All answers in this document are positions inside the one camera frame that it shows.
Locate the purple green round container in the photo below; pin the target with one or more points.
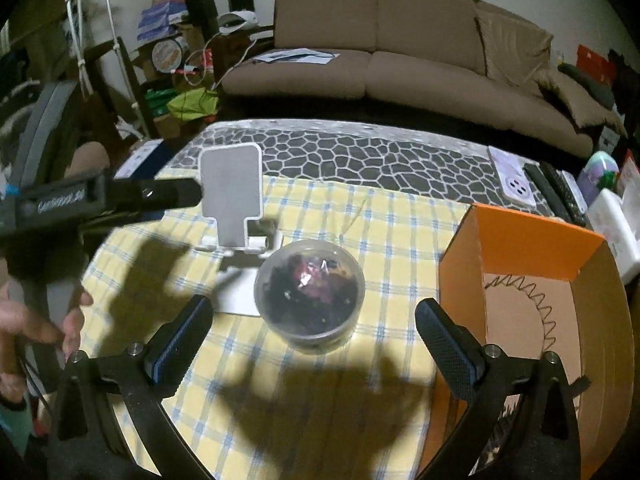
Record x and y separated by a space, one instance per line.
597 170

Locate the white phone stand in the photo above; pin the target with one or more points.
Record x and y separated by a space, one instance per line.
232 185

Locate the white tissue box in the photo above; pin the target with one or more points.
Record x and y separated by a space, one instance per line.
617 230

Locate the yellow checkered tablecloth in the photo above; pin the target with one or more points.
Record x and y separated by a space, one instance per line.
150 270

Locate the large black remote control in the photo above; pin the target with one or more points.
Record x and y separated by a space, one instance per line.
562 190

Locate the brown sofa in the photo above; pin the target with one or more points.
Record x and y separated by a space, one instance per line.
400 60

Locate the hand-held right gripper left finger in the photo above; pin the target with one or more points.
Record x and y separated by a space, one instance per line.
181 342

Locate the red box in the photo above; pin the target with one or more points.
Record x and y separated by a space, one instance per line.
592 62

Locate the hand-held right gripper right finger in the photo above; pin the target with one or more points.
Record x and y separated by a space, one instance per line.
442 342

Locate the papers on sofa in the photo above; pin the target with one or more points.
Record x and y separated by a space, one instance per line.
295 56

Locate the small white card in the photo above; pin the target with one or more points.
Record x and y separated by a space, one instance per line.
237 295

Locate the dark grey cushion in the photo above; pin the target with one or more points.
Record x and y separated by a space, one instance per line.
590 82

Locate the large black speaker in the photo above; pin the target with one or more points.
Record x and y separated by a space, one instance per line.
202 12

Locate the stone pattern desktop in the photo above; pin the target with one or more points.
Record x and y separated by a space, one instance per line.
350 150

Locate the brown chair armrest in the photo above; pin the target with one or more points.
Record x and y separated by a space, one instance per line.
90 157

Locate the orange cardboard box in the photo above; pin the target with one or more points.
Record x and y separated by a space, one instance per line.
515 240

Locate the stack of blue boxes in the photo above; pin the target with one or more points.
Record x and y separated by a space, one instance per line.
160 20

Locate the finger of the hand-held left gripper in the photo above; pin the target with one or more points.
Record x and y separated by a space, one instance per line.
155 192

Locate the tan sofa pillow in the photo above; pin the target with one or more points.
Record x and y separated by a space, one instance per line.
515 50

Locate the small black remote control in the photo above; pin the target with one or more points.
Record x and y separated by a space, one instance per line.
540 185

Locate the white headset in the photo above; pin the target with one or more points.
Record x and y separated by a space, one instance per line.
237 21

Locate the clear plastic jar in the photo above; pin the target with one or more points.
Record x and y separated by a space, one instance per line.
310 300

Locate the person's left hand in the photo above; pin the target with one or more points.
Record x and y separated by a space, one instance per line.
30 327

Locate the green bag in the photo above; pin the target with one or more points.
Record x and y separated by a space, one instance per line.
192 105

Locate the round tin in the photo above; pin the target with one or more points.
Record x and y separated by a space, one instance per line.
168 55

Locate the grey remote control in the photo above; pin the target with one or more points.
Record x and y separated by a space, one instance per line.
580 192

